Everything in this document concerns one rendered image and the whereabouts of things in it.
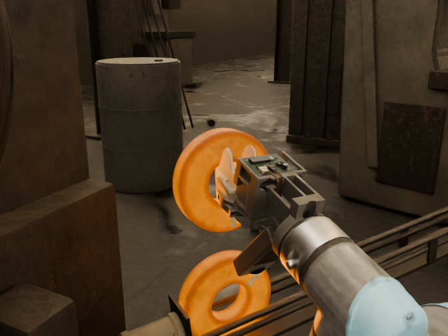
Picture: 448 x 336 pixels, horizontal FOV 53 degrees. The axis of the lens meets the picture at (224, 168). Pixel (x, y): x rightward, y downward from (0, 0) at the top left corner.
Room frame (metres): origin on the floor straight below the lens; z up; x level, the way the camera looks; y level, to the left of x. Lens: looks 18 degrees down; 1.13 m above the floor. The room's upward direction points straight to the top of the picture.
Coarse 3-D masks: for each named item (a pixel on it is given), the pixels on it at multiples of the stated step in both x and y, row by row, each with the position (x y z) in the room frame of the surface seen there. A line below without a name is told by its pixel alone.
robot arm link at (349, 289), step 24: (336, 240) 0.42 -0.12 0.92; (312, 264) 0.41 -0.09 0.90; (336, 264) 0.39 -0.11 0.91; (360, 264) 0.39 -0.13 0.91; (312, 288) 0.40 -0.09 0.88; (336, 288) 0.38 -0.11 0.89; (360, 288) 0.36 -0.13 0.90; (384, 288) 0.36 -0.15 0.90; (336, 312) 0.37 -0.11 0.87; (360, 312) 0.35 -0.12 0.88; (384, 312) 0.34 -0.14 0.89; (408, 312) 0.34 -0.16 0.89
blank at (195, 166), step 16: (224, 128) 0.66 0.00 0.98; (192, 144) 0.63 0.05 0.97; (208, 144) 0.62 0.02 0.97; (224, 144) 0.63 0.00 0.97; (240, 144) 0.64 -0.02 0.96; (256, 144) 0.66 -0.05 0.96; (192, 160) 0.61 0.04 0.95; (208, 160) 0.62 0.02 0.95; (176, 176) 0.61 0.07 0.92; (192, 176) 0.61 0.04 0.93; (208, 176) 0.62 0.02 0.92; (176, 192) 0.61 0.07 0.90; (192, 192) 0.60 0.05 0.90; (208, 192) 0.62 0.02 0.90; (192, 208) 0.60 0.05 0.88; (208, 208) 0.62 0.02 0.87; (208, 224) 0.61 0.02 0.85; (224, 224) 0.63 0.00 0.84; (240, 224) 0.64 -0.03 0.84
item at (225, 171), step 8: (224, 152) 0.60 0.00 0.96; (224, 160) 0.60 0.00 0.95; (232, 160) 0.59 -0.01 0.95; (216, 168) 0.63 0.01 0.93; (224, 168) 0.60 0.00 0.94; (232, 168) 0.58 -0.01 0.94; (216, 176) 0.61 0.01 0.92; (224, 176) 0.60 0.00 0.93; (232, 176) 0.58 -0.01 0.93; (224, 184) 0.59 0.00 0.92; (232, 184) 0.58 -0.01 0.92; (232, 192) 0.57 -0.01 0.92
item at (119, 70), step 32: (96, 64) 3.08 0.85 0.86; (128, 64) 2.94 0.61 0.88; (160, 64) 3.00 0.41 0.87; (128, 96) 2.92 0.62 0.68; (160, 96) 2.98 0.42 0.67; (128, 128) 2.93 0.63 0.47; (160, 128) 2.97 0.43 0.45; (128, 160) 2.93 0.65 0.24; (160, 160) 2.97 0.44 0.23; (128, 192) 2.94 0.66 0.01
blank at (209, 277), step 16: (224, 256) 0.63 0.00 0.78; (192, 272) 0.62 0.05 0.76; (208, 272) 0.61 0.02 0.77; (224, 272) 0.62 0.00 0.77; (192, 288) 0.60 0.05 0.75; (208, 288) 0.60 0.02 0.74; (240, 288) 0.66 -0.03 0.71; (256, 288) 0.64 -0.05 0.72; (192, 304) 0.59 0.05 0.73; (208, 304) 0.60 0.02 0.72; (240, 304) 0.65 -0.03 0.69; (256, 304) 0.64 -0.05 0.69; (192, 320) 0.59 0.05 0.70; (208, 320) 0.60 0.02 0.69; (224, 320) 0.62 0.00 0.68; (256, 320) 0.65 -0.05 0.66
